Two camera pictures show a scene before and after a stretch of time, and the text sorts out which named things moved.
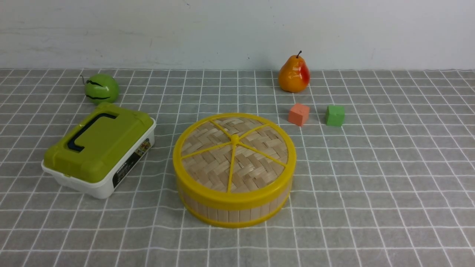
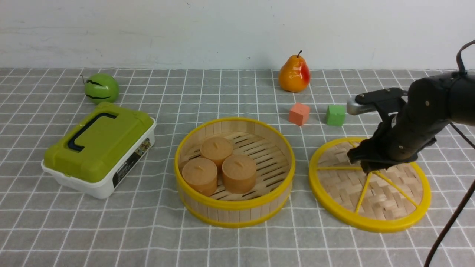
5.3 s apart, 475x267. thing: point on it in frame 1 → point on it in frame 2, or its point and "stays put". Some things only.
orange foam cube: [298, 114] stays put
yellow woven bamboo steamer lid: [234, 160] → [387, 199]
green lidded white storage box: [91, 159] stays put
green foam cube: [335, 115] stays put
